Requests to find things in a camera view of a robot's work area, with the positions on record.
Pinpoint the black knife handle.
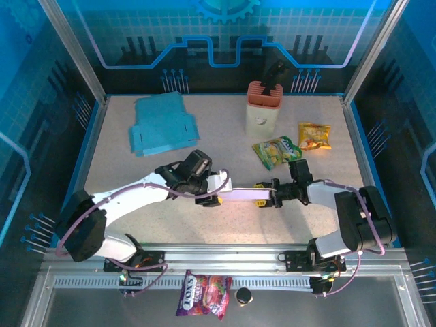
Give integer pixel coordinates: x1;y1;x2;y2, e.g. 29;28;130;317
260;60;290;97

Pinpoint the slotted metal cable duct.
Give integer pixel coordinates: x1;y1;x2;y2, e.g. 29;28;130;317
53;276;316;291

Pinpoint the aluminium rail frame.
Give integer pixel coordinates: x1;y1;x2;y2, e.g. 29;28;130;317
40;243;411;277

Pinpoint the aluminium corner post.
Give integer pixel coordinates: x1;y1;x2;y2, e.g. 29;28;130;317
342;0;409;105
37;0;110;105

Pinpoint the lavender paper box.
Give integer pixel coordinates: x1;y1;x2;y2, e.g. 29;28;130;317
217;185;274;203

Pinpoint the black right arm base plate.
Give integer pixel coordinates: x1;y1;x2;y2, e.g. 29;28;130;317
283;250;347;273

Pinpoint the black round cap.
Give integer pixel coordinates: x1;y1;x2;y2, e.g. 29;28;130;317
234;287;253;307

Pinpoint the green yellow candy bag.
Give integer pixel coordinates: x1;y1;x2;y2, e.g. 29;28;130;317
251;135;303;171

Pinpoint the small controller board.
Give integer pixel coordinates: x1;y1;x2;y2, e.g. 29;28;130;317
309;274;337;296
118;270;144;296

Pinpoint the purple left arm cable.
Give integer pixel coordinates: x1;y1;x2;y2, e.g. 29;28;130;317
56;168;234;298

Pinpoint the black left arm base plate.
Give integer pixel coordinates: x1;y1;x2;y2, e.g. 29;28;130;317
103;250;167;273

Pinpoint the orange yellow snack bag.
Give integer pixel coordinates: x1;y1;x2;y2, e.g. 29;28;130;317
298;121;332;151

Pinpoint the blue paper box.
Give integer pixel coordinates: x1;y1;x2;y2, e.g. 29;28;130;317
128;91;200;157

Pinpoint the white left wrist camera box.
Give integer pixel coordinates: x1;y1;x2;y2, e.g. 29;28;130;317
206;174;234;196

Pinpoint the purple berries candy bag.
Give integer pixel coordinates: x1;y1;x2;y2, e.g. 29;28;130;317
175;269;233;321

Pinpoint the cream knife block coral top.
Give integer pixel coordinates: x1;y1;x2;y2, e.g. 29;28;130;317
245;80;284;139

